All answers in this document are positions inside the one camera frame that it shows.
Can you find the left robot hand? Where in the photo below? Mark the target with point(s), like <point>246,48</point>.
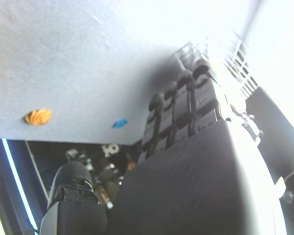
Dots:
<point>186,186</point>

